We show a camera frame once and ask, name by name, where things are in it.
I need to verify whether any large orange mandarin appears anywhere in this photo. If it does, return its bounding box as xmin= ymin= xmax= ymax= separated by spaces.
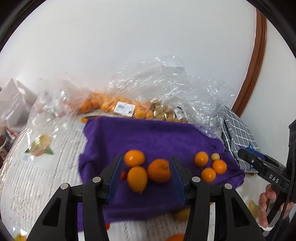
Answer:
xmin=147 ymin=159 xmax=171 ymax=183

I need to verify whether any person's right hand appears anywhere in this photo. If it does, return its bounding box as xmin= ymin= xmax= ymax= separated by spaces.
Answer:
xmin=258 ymin=184 xmax=295 ymax=229

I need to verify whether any small red fruit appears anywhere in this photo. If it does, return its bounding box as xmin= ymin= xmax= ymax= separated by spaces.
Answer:
xmin=120 ymin=169 xmax=127 ymax=181

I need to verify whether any small orange kumquat left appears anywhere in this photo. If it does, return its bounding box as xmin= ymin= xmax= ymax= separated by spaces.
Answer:
xmin=194 ymin=152 xmax=209 ymax=167

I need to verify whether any small orange kumquat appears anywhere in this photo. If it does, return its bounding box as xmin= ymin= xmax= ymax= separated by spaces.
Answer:
xmin=212 ymin=159 xmax=227 ymax=175
xmin=201 ymin=168 xmax=216 ymax=183
xmin=194 ymin=152 xmax=209 ymax=167

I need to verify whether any small orange kumquat bottom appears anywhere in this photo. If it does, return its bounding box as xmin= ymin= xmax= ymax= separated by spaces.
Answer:
xmin=201 ymin=168 xmax=216 ymax=183

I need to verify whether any oval orange kumquat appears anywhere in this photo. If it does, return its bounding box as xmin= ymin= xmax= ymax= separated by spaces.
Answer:
xmin=127 ymin=166 xmax=148 ymax=193

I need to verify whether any round orange kumquat top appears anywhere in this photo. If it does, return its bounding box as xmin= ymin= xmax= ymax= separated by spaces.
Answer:
xmin=123 ymin=150 xmax=145 ymax=167

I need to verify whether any purple fleece cloth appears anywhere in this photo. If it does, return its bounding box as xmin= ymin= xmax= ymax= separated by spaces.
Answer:
xmin=78 ymin=116 xmax=244 ymax=223

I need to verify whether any small orange kumquat right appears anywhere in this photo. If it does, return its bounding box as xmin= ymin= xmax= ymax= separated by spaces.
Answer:
xmin=212 ymin=159 xmax=227 ymax=175

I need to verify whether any small pale yellow fruit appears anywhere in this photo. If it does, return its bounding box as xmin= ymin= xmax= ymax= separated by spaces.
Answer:
xmin=211 ymin=153 xmax=220 ymax=161

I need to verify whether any grey checked star cushion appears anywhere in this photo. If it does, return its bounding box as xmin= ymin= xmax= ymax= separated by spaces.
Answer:
xmin=221 ymin=107 xmax=260 ymax=173

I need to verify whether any bag of brown longans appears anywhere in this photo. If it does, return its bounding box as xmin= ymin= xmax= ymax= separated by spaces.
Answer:
xmin=150 ymin=100 xmax=188 ymax=123

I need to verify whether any bag of orange kumquats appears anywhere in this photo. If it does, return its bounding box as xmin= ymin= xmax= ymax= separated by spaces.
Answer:
xmin=79 ymin=92 xmax=154 ymax=120

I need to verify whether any clear plastic bag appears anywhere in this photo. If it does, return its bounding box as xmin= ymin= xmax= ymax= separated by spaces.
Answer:
xmin=107 ymin=56 xmax=234 ymax=138

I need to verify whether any white plastic bag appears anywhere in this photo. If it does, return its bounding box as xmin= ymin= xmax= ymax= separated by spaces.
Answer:
xmin=1 ymin=78 xmax=37 ymax=135

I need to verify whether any brown wooden door frame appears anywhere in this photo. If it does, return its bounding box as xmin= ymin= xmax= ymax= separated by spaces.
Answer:
xmin=232 ymin=9 xmax=267 ymax=117

